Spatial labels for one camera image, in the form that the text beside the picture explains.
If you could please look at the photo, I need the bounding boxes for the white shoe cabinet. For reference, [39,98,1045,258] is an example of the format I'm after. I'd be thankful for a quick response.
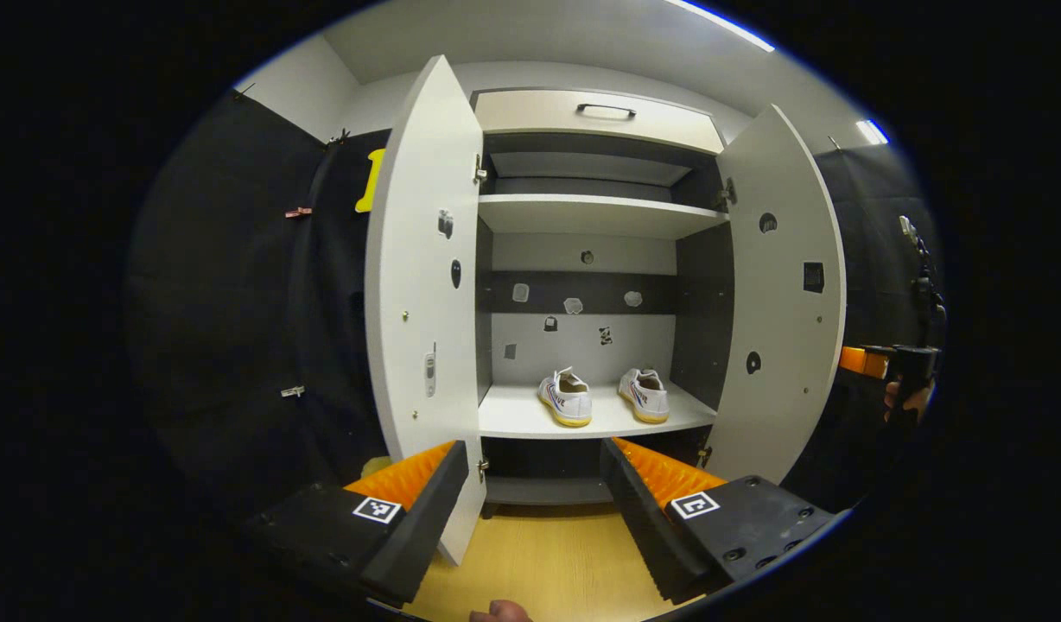
[364,54,847,567]

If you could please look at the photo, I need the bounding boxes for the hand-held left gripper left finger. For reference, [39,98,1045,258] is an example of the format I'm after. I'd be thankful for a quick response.
[241,439,469,608]

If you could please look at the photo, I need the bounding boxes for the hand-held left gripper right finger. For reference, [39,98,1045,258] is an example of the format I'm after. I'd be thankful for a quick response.
[600,436,838,606]

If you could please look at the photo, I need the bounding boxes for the white cabinet drawer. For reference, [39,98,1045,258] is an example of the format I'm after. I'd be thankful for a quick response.
[474,89,726,155]

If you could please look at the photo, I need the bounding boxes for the white cabinet shelf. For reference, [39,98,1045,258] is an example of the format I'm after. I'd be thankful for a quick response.
[479,380,719,440]
[479,194,728,240]

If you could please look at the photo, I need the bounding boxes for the white cabinet door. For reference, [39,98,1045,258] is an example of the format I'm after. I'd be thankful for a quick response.
[364,54,488,567]
[703,104,847,485]

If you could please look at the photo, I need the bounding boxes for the grey cabinet shelf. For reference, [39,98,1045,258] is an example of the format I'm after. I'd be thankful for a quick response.
[489,152,692,187]

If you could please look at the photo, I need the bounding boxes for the white canvas shoe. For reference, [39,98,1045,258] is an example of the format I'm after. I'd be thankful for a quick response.
[537,366,594,428]
[618,368,670,424]

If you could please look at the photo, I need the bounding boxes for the grey cabinet bottom board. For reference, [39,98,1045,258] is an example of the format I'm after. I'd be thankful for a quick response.
[485,475,613,506]

